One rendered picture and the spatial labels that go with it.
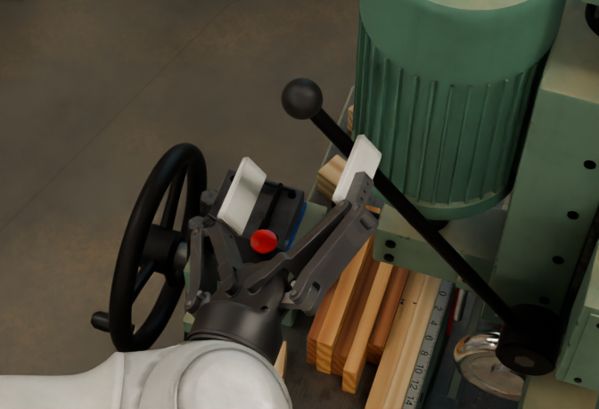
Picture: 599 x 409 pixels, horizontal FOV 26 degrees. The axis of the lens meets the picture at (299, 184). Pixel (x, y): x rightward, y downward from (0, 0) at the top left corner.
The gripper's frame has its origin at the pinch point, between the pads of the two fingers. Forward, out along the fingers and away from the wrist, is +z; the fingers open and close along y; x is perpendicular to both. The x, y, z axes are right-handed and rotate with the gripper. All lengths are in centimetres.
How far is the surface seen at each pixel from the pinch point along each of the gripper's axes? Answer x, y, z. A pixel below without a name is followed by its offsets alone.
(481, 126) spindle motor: -5.9, 13.3, 6.6
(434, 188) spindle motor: -11.6, 4.9, 5.3
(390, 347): -35.3, -16.1, 3.3
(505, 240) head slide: -22.7, 5.8, 6.9
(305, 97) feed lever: 8.7, 7.1, -0.7
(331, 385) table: -35.0, -22.9, -1.6
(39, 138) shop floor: -52, -148, 72
